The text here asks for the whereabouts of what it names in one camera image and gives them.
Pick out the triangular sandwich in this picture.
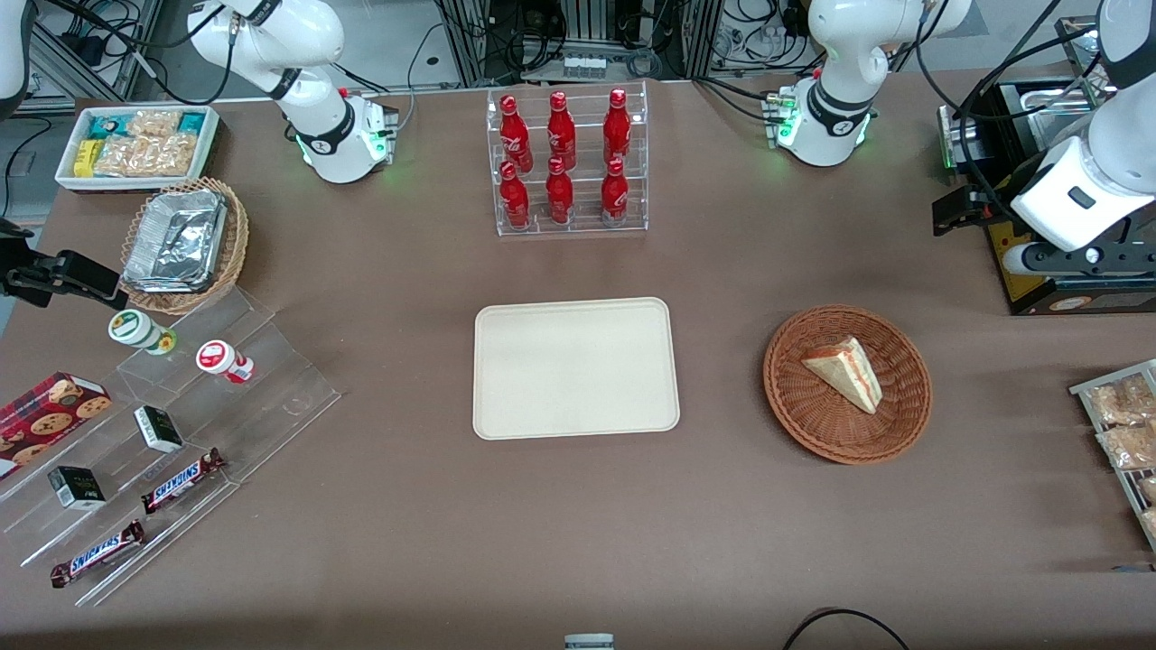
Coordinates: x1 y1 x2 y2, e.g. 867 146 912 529
801 336 883 416

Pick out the light wicker basket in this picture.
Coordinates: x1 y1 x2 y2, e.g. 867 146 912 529
119 177 250 316

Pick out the brown round wicker basket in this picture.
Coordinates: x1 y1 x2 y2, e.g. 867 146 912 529
763 304 934 467

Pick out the tray of packaged snacks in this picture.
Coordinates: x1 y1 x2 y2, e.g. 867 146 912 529
1069 358 1156 553

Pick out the beige rectangular tray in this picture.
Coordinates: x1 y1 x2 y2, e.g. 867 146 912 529
472 297 682 442

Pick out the green lidded yogurt cup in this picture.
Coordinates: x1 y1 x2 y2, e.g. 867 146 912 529
107 309 178 357

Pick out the stack of foil containers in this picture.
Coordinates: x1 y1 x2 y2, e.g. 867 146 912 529
123 189 228 295

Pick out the clear cracker bag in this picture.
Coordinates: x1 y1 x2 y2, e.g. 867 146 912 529
126 109 182 139
94 135 201 179

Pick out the red plaid cookie box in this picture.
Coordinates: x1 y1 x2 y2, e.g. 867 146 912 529
0 370 113 480

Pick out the red lidded yogurt cup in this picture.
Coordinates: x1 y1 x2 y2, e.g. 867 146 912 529
195 339 256 385

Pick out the small black box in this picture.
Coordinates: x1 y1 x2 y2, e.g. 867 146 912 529
47 465 107 512
133 404 185 454

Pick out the white rectangular snack bin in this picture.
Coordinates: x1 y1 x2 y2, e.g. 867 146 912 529
55 105 221 194

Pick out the clear acrylic stepped stand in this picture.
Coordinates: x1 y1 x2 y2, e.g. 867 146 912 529
0 286 343 608

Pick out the Snickers bar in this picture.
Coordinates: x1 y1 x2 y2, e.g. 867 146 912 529
49 519 146 590
141 448 228 515

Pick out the red cola bottle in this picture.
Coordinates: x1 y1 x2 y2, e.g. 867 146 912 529
545 156 575 226
499 161 532 230
600 157 630 228
601 88 633 167
499 94 535 174
545 90 578 172

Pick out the clear acrylic bottle rack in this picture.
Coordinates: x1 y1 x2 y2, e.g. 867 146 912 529
485 80 650 238

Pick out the aluminium frame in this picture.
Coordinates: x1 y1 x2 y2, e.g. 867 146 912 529
34 0 165 102

